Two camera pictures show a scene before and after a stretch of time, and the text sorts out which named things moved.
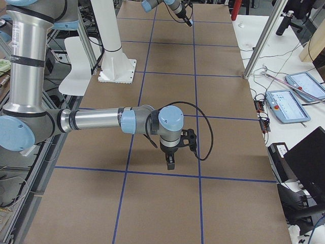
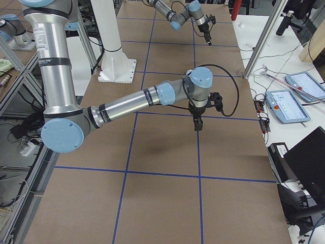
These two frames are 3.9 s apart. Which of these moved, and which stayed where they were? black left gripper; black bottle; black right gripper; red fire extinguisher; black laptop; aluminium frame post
Moved: black left gripper; black right gripper
Stayed: red fire extinguisher; black bottle; black laptop; aluminium frame post
